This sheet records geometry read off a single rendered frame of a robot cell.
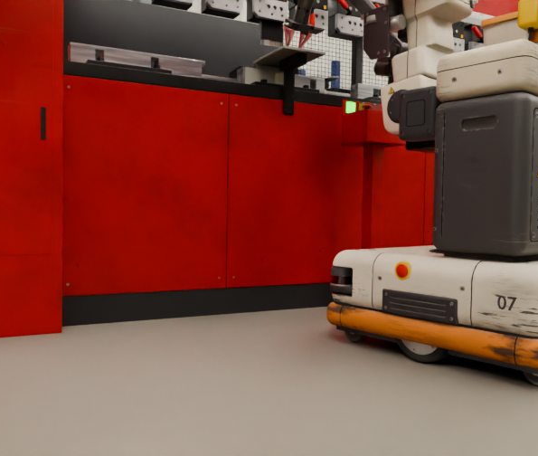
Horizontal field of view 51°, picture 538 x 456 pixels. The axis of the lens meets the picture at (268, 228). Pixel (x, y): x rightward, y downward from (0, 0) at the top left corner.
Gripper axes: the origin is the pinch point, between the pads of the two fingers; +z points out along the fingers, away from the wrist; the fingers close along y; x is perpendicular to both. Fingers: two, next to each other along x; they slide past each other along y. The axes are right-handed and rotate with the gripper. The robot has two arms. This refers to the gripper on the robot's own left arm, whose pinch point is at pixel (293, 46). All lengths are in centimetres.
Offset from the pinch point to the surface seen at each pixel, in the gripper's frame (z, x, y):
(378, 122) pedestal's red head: 15.4, 33.5, -25.1
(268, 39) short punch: 2.6, -18.3, 2.5
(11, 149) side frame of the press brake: 38, 29, 100
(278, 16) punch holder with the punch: -6.7, -19.4, 0.0
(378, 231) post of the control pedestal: 54, 49, -31
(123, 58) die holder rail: 16, -9, 62
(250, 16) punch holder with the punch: -4.1, -22.8, 10.2
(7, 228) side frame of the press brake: 58, 41, 101
